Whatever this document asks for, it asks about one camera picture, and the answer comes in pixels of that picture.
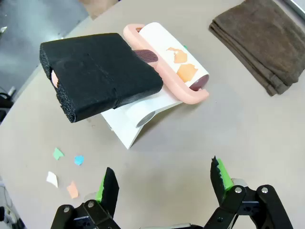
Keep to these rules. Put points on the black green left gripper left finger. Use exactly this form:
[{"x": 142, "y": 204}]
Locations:
[{"x": 108, "y": 190}]

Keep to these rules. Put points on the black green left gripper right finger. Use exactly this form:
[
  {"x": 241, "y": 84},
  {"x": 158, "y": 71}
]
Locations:
[{"x": 238, "y": 200}]

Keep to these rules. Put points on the brown towel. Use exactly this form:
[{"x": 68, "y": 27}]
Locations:
[{"x": 259, "y": 40}]

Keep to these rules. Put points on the salmon paper scrap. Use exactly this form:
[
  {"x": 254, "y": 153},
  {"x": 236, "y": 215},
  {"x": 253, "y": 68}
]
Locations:
[{"x": 72, "y": 190}]

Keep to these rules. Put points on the blue paper scrap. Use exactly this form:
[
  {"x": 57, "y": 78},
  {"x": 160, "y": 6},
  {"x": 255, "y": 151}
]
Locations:
[{"x": 78, "y": 160}]

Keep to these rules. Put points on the white paper scrap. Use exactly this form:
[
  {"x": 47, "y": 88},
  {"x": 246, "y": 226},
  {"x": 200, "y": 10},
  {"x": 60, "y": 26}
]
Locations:
[{"x": 52, "y": 179}]

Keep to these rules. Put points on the white lint roller stand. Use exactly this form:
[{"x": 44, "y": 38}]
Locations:
[{"x": 129, "y": 124}]

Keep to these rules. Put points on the pink lint roller black foam grip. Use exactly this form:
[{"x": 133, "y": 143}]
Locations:
[{"x": 100, "y": 71}]

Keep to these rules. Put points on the black equipment beside table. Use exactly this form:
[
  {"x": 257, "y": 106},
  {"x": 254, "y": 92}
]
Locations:
[{"x": 4, "y": 102}]

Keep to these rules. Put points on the torn orange paper scrap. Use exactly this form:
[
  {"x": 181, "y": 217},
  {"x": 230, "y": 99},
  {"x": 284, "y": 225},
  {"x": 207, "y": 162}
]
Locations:
[
  {"x": 187, "y": 72},
  {"x": 179, "y": 56}
]

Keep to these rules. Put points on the small green paper scrap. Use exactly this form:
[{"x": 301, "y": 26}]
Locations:
[{"x": 185, "y": 46}]

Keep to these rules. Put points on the white plastic tray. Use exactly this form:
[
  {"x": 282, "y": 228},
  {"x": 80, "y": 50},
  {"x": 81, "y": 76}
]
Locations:
[{"x": 297, "y": 4}]

